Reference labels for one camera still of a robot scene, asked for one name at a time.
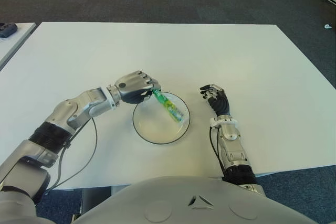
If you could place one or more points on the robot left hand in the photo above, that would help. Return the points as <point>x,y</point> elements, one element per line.
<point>134,85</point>

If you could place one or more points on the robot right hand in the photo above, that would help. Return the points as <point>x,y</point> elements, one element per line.
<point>220,103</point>

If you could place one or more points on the green toothpaste tube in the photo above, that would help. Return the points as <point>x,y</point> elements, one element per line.
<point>169,107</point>

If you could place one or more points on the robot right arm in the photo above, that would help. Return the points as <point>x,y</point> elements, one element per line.
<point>233,153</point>

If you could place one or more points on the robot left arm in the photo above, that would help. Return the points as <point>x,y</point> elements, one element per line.
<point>78,106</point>

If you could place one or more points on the white plate with black rim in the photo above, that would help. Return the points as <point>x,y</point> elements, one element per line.
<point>155,127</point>

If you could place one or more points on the grey robot torso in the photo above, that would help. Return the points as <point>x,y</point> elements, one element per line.
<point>189,203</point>

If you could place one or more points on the grey table leg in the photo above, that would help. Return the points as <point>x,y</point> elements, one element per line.
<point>95,198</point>

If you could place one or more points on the white side table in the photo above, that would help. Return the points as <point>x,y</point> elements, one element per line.
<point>17,41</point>

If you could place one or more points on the white curled floor scrap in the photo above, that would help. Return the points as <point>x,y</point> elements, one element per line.
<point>327,26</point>

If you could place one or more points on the dark handheld controller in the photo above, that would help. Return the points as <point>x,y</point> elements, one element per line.
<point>7,30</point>

